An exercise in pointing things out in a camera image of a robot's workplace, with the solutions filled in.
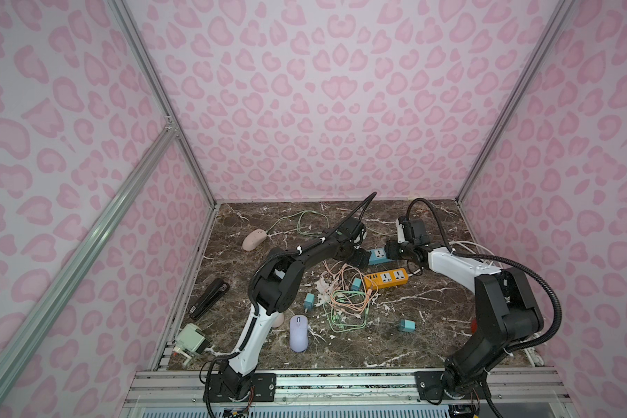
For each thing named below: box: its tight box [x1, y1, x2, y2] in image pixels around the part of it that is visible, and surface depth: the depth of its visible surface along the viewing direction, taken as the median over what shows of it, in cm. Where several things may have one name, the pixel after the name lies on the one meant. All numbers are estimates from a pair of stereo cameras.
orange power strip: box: [363, 268, 410, 290], surface depth 94 cm
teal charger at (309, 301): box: [303, 292, 316, 313], surface depth 88 cm
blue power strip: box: [368, 248, 394, 266], surface depth 100 cm
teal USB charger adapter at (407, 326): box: [400, 318, 417, 333], surface depth 82 cm
